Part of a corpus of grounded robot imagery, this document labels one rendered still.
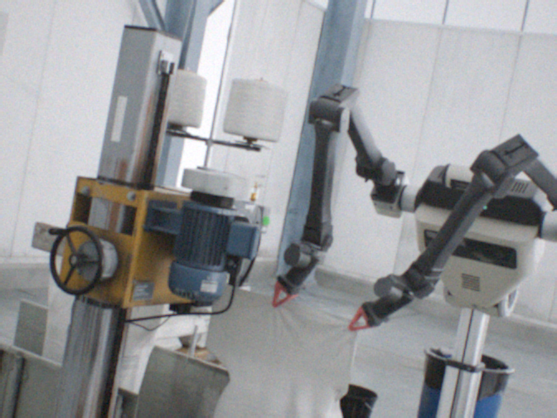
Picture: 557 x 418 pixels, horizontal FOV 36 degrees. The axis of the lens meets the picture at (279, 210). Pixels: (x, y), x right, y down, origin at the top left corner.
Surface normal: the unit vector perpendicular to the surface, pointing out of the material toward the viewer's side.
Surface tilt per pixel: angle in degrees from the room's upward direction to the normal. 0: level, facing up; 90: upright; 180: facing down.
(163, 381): 90
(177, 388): 90
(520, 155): 57
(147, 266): 90
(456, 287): 130
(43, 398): 90
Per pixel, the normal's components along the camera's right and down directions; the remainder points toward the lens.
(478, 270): -0.50, 0.59
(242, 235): -0.10, 0.04
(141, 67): -0.49, -0.05
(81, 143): 0.85, 0.19
